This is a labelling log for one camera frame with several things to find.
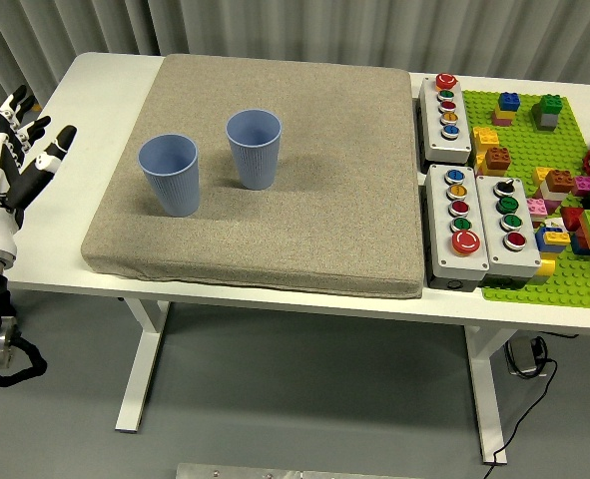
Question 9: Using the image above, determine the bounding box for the orange brown block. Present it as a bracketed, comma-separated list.
[483, 146, 513, 176]

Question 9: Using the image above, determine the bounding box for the yellow grey block stack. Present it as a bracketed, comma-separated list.
[525, 256, 558, 286]

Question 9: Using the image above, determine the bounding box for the white table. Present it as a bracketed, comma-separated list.
[4, 52, 590, 466]

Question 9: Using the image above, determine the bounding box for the grey selector switch control box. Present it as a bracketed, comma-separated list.
[474, 174, 543, 290]

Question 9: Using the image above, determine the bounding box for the grey-white curtain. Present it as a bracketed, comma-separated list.
[0, 0, 590, 106]

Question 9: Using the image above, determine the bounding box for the grey-brown cushion mat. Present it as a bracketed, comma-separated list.
[80, 53, 424, 300]

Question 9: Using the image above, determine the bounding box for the grey five-button control box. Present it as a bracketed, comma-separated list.
[423, 163, 490, 293]
[417, 73, 474, 165]

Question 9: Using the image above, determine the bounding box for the red block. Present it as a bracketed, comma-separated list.
[559, 206, 586, 234]

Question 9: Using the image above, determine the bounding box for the blue yellow pink block stack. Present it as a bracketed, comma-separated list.
[490, 92, 522, 127]

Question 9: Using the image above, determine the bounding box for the black power cable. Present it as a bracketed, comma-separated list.
[488, 356, 560, 468]

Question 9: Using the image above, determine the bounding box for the green grey block stack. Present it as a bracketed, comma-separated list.
[531, 93, 566, 133]

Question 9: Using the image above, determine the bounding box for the green studded baseplate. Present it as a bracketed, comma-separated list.
[461, 89, 590, 311]

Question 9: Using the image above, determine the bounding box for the blue ribbed cup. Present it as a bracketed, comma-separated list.
[138, 133, 200, 218]
[225, 109, 283, 192]

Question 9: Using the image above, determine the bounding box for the brown white block stack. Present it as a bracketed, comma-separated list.
[538, 169, 576, 202]

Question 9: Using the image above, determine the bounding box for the grey power adapter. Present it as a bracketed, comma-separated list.
[504, 334, 550, 379]

